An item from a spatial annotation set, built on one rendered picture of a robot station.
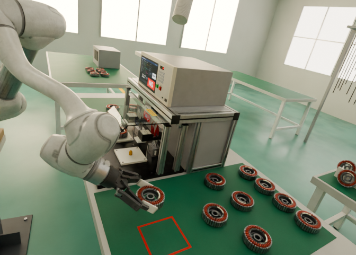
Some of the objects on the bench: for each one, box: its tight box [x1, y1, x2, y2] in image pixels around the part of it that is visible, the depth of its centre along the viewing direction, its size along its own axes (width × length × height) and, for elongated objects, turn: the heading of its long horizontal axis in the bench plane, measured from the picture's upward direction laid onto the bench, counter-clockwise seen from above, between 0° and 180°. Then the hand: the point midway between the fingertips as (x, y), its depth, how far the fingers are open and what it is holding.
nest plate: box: [114, 147, 147, 165], centre depth 129 cm, size 15×15×1 cm
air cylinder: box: [148, 143, 160, 157], centre depth 136 cm, size 5×8×6 cm
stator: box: [202, 203, 228, 227], centre depth 99 cm, size 11×11×4 cm
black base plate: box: [96, 125, 184, 189], centre depth 140 cm, size 47×64×2 cm
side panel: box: [184, 120, 238, 174], centre depth 129 cm, size 28×3×32 cm, turn 97°
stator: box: [242, 225, 272, 254], centre depth 91 cm, size 11×11×4 cm
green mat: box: [94, 163, 337, 255], centre depth 101 cm, size 94×61×1 cm, turn 97°
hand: (149, 196), depth 86 cm, fingers closed on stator, 11 cm apart
